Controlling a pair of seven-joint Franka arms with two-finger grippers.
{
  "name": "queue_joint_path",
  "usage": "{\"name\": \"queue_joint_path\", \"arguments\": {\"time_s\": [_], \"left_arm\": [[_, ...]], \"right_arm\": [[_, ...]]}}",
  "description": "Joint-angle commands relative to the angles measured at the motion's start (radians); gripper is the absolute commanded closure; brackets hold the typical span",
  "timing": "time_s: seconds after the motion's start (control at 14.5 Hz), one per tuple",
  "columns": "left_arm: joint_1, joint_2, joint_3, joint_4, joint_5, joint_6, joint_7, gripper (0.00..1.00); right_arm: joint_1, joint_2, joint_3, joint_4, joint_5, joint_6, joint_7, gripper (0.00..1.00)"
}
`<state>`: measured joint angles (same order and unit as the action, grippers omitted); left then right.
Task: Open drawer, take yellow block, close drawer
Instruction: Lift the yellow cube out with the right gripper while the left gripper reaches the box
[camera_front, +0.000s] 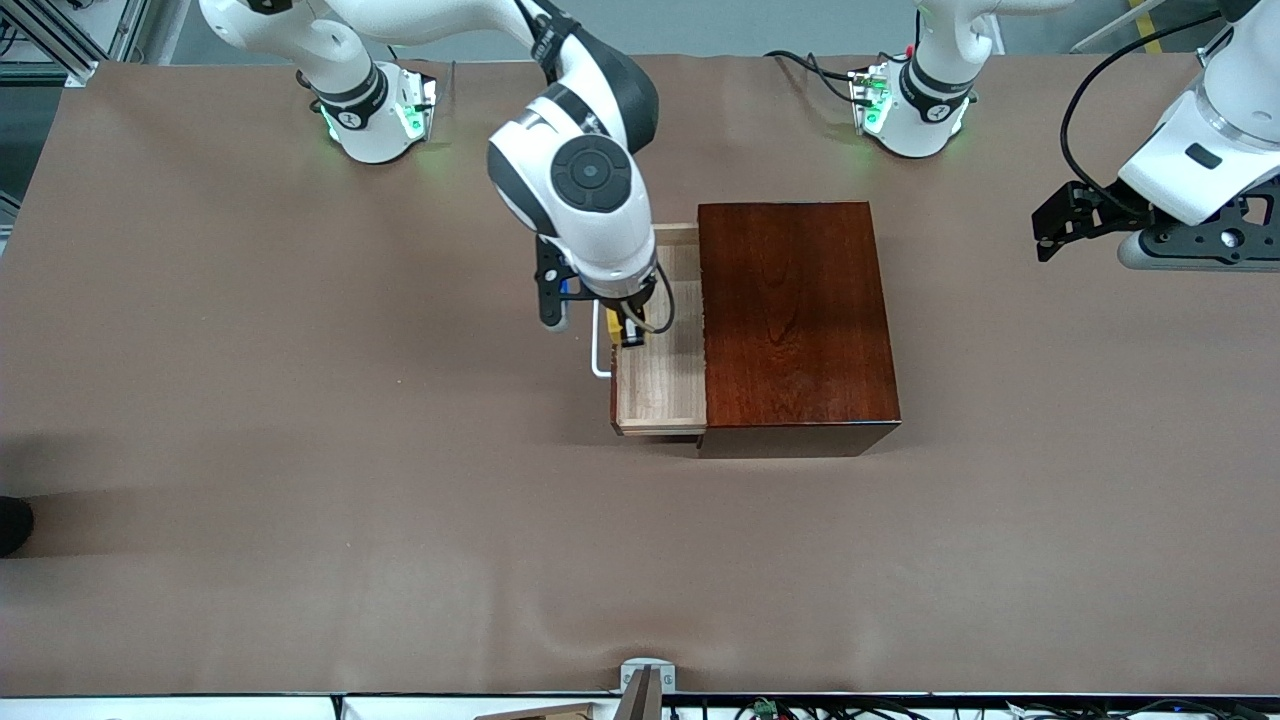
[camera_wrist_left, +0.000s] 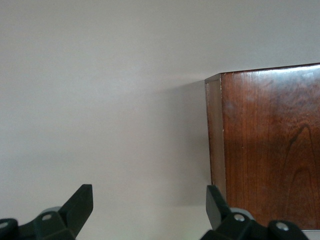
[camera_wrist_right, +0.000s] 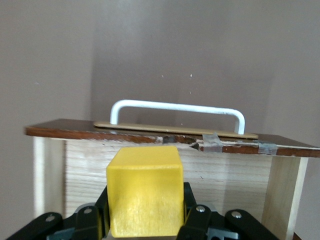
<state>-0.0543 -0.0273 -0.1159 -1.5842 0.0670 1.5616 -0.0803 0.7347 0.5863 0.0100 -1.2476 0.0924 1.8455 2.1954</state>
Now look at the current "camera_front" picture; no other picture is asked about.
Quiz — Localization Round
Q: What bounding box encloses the white metal drawer handle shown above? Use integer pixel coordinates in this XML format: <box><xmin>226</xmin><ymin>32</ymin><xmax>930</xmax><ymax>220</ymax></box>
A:
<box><xmin>591</xmin><ymin>298</ymin><xmax>614</xmax><ymax>379</ymax></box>

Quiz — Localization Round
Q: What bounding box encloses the light wood drawer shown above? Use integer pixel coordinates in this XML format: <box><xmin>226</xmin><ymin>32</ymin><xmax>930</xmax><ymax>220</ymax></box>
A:
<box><xmin>612</xmin><ymin>223</ymin><xmax>708</xmax><ymax>438</ymax></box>

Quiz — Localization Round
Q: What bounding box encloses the dark brown wooden cabinet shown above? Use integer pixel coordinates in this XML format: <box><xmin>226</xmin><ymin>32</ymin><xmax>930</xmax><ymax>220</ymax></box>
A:
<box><xmin>697</xmin><ymin>201</ymin><xmax>902</xmax><ymax>459</ymax></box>

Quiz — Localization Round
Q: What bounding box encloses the brown table cover sheet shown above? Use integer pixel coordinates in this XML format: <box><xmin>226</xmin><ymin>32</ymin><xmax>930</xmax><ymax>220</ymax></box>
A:
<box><xmin>0</xmin><ymin>52</ymin><xmax>1280</xmax><ymax>698</ymax></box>

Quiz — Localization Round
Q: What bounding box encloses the brown wooden board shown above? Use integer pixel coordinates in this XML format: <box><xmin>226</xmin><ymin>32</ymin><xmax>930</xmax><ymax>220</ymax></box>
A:
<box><xmin>475</xmin><ymin>702</ymin><xmax>601</xmax><ymax>720</ymax></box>

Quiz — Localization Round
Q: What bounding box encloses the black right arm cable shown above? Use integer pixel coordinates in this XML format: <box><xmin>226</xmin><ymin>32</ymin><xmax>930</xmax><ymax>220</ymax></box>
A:
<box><xmin>638</xmin><ymin>262</ymin><xmax>677</xmax><ymax>336</ymax></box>

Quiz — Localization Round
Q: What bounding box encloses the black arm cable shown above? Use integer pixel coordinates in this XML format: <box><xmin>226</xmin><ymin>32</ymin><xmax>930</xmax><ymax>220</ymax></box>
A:
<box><xmin>1058</xmin><ymin>10</ymin><xmax>1226</xmax><ymax>219</ymax></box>
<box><xmin>638</xmin><ymin>262</ymin><xmax>677</xmax><ymax>336</ymax></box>

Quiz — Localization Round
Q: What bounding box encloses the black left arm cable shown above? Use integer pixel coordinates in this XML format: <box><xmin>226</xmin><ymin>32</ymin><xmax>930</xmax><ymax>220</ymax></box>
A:
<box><xmin>1058</xmin><ymin>10</ymin><xmax>1226</xmax><ymax>219</ymax></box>

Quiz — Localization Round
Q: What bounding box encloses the black base cable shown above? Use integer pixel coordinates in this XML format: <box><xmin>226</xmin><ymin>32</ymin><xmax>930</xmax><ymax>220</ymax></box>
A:
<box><xmin>765</xmin><ymin>50</ymin><xmax>863</xmax><ymax>106</ymax></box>

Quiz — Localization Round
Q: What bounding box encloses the grey metal camera bracket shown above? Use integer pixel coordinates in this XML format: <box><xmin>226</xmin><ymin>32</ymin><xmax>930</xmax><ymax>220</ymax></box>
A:
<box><xmin>620</xmin><ymin>658</ymin><xmax>676</xmax><ymax>720</ymax></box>

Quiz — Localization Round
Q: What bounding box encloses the aluminium frame structure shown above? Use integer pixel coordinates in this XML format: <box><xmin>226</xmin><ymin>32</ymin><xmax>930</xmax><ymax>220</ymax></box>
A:
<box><xmin>0</xmin><ymin>0</ymin><xmax>191</xmax><ymax>86</ymax></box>

